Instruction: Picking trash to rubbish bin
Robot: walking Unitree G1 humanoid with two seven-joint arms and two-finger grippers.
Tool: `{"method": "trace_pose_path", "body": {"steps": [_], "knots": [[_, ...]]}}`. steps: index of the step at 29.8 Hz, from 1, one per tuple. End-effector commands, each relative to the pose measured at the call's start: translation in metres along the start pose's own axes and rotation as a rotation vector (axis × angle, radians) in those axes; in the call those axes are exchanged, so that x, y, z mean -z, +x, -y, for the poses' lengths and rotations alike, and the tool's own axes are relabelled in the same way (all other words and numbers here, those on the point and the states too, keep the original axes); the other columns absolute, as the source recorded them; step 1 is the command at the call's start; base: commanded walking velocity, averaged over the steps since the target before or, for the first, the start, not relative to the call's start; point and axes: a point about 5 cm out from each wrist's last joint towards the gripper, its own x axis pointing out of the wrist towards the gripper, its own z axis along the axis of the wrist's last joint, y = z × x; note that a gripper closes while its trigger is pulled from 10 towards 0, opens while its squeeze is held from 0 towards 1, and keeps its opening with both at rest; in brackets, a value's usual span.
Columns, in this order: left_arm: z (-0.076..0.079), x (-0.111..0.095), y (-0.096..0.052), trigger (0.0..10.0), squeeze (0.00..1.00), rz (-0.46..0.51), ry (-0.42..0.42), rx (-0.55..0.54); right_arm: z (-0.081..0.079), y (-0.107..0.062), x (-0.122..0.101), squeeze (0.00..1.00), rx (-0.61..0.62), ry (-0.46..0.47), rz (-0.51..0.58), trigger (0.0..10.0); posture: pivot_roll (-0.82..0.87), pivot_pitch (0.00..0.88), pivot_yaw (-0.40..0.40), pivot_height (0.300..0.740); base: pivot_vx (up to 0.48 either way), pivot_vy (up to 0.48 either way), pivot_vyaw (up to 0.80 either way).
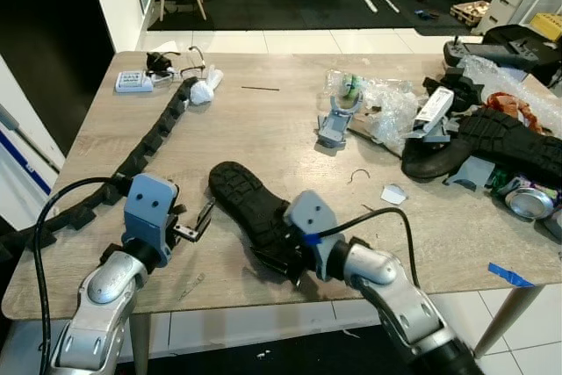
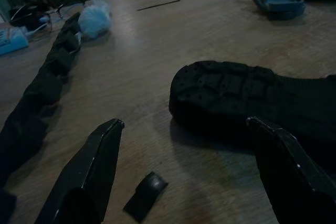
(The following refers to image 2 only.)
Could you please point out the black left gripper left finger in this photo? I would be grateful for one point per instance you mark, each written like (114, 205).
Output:
(89, 182)

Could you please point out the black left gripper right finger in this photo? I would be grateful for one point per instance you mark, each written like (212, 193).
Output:
(294, 182)

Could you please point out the black shoe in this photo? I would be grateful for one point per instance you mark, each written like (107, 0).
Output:
(236, 95)

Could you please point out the small black rubber piece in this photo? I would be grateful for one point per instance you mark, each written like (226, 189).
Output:
(147, 197)

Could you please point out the small white blue box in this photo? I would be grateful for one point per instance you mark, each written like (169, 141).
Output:
(11, 41)

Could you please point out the white crumpled plastic bag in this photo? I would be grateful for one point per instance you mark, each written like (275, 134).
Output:
(94, 19)

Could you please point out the small black bundle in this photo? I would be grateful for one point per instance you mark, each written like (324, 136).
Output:
(26, 20)

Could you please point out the thin black stick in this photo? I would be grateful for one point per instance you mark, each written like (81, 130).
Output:
(158, 5)

